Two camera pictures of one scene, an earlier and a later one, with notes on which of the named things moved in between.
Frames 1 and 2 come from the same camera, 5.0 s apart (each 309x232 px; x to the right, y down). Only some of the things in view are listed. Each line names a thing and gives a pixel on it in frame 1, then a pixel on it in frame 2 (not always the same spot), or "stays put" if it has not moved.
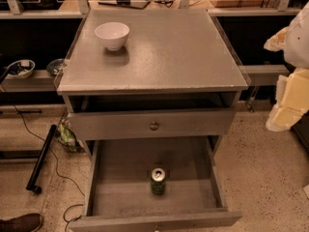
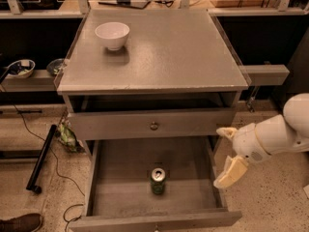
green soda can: (157, 178) stays put
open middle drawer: (117, 189) stays put
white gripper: (298, 43) → (247, 143)
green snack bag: (68, 137) stays put
